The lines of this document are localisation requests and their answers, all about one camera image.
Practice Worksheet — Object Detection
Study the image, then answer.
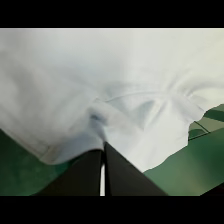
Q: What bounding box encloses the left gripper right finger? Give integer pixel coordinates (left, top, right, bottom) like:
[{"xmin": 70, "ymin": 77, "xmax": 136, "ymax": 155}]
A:
[{"xmin": 103, "ymin": 141, "xmax": 168, "ymax": 197}]

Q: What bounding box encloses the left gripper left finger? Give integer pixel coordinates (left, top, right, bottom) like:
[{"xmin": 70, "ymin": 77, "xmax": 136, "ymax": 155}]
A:
[{"xmin": 34, "ymin": 148, "xmax": 104, "ymax": 197}]

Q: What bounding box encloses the white T-shirt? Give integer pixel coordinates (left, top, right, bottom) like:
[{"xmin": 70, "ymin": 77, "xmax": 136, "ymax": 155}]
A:
[{"xmin": 0, "ymin": 28, "xmax": 224, "ymax": 197}]

